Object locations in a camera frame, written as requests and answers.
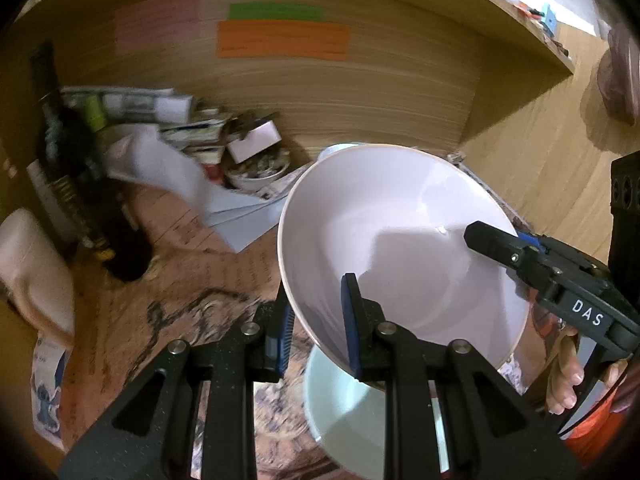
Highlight dark wine bottle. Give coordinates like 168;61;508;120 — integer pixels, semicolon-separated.
30;42;151;282

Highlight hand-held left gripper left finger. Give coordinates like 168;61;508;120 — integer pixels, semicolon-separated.
59;287;297;480

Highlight person's right hand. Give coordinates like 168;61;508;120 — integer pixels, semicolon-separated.
545;327;586;416

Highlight small pink box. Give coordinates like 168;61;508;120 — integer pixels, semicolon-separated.
225;120;281;163

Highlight cream cylinder with wooden handle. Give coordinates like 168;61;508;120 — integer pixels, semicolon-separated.
0;207;76;346

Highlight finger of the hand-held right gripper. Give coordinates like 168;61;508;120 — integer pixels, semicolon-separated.
517;231;601;275
464;221;557;292

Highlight orange clothing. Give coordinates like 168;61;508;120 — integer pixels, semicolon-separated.
565;400;640;467

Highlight light green bowl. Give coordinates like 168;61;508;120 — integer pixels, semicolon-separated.
302;345;451;480

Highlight white paper sheets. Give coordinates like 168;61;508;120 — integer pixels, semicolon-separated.
107;125;281;253

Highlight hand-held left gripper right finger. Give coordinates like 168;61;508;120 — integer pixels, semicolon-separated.
340;272;582;480

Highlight green sticky note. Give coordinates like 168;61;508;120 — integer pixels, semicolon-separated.
228;2;325;22

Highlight small bowl of trinkets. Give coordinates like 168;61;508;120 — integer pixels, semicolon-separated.
223;150;291;192

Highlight wooden shelf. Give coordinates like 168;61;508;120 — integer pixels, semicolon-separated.
20;0;576;77

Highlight pink bowl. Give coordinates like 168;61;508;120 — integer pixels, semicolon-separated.
277;144;531;378

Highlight white bag with blue cartoon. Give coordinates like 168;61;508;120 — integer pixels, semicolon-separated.
31;332;68;453

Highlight pink sticky note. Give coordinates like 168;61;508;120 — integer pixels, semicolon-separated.
114;0;201;53

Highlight pink striped curtain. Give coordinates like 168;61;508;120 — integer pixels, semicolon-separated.
597;22;640;126

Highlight orange sticky note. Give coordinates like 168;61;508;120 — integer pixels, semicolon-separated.
216;21;351;60

